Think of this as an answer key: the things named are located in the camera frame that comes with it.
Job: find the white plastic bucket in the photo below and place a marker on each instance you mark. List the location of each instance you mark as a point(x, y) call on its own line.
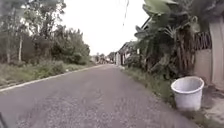
point(187, 95)

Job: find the grass and weeds verge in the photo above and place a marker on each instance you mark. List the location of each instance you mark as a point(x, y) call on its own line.
point(30, 70)

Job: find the pale wall with railing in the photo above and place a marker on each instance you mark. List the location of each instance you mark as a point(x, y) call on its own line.
point(213, 56)

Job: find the row of trees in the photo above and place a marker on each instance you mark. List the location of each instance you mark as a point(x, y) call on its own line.
point(40, 36)

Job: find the pale concrete kerb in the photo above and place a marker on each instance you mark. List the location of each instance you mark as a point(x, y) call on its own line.
point(40, 79)

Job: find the banana plants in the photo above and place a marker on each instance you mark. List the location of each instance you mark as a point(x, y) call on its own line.
point(166, 43)

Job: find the grey asphalt road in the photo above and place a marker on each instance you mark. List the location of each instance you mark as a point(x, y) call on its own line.
point(96, 100)

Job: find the building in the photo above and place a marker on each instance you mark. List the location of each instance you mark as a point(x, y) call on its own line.
point(122, 53)

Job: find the grass strip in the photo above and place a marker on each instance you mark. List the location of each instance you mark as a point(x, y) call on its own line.
point(153, 81)

